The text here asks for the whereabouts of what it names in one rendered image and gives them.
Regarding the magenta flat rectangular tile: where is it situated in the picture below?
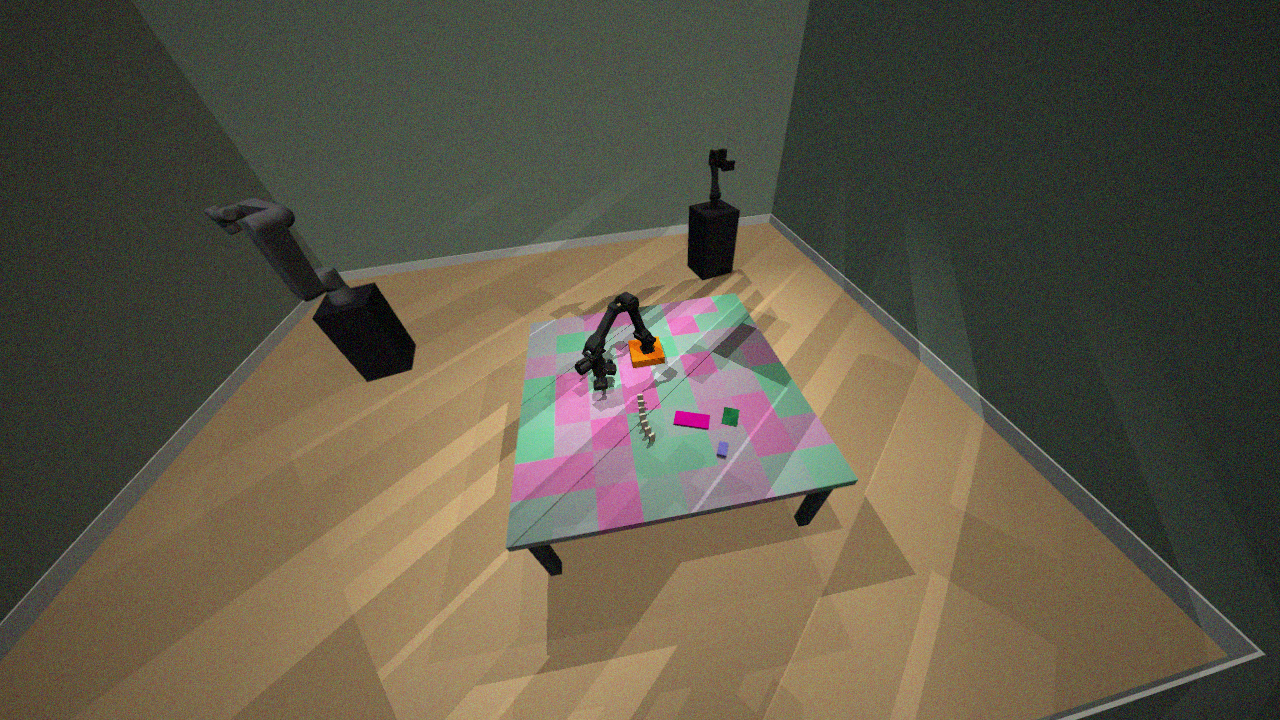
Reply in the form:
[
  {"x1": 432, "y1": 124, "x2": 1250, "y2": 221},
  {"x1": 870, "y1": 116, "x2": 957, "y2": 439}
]
[{"x1": 675, "y1": 411, "x2": 710, "y2": 430}]

